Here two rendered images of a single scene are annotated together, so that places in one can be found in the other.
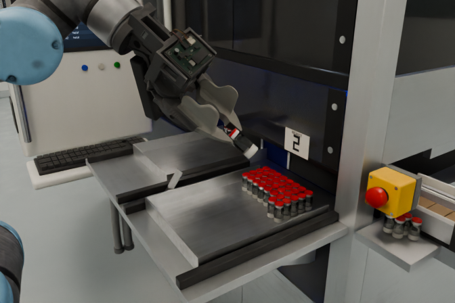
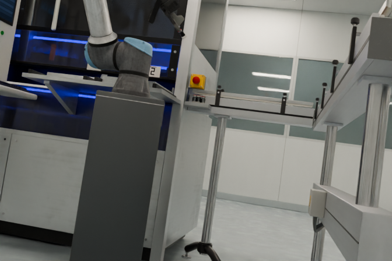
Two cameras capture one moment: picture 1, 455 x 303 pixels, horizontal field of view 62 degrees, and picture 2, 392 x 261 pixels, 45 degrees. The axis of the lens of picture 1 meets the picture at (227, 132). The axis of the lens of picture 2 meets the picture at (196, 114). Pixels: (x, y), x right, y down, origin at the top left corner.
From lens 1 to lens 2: 1.99 m
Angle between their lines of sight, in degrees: 51
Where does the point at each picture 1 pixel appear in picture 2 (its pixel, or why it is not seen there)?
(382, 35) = (195, 25)
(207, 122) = (178, 22)
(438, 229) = (210, 100)
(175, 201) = not seen: hidden behind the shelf
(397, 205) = (202, 83)
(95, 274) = not seen: outside the picture
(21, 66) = not seen: outside the picture
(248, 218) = not seen: hidden behind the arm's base
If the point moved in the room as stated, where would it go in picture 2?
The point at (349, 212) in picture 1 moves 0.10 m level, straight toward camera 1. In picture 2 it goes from (181, 94) to (189, 92)
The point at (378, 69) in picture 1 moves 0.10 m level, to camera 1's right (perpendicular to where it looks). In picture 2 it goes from (193, 36) to (206, 41)
